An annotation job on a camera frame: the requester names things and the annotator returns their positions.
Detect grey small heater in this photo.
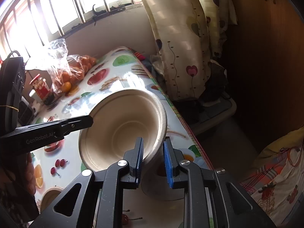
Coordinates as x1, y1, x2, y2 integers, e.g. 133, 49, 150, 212
18, 96, 35, 126

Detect white paper cup container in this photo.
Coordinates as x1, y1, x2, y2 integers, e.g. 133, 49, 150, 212
29, 89, 42, 115

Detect red label glass jar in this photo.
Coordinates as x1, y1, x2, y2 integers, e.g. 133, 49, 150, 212
29, 74, 55, 105

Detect plastic bag of oranges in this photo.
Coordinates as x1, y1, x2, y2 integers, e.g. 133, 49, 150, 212
25, 39, 97, 94

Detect floral bedding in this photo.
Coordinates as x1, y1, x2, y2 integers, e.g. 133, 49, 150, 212
240, 127, 303, 227

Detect brown wooden cabinet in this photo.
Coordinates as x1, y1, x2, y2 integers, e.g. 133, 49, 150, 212
225, 0, 304, 133

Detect patterned curtain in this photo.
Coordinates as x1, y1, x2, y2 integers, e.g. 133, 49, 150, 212
141, 0, 237, 100

